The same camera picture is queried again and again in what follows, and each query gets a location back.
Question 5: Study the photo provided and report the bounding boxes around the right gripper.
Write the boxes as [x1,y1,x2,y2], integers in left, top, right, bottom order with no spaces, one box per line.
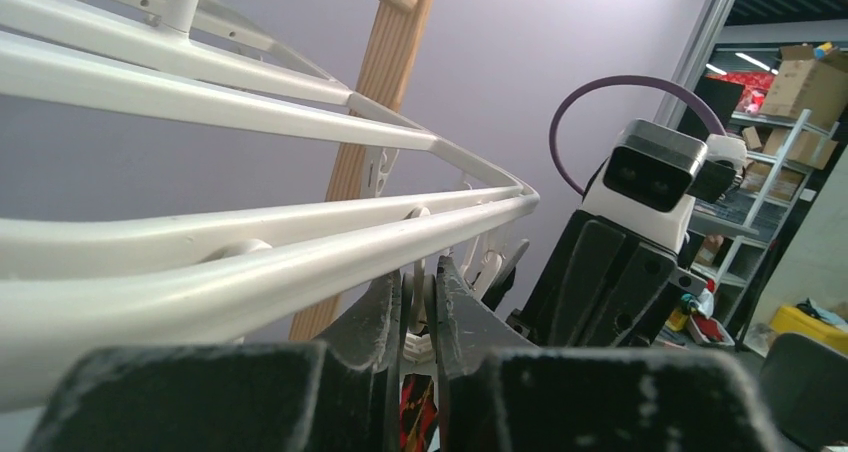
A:
[507,210,706,347]

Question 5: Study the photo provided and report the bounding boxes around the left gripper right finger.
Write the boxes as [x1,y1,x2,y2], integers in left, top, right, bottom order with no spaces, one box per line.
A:
[433,256,531,451]

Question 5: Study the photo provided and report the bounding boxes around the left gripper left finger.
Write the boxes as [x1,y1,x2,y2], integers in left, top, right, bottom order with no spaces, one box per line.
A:
[317,271,403,451]

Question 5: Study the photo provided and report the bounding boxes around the white plastic clip hanger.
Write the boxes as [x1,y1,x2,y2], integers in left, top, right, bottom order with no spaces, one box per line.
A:
[1,0,539,411]

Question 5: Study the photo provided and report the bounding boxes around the wooden hanger stand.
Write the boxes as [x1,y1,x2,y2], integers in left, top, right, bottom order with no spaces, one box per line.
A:
[288,0,437,344]

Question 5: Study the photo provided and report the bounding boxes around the cardboard boxes on shelf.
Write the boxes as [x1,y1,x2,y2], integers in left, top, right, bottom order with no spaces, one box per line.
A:
[757,42,847,170]

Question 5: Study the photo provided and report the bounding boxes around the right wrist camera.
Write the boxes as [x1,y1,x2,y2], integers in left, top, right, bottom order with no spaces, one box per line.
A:
[579,119,747,252]

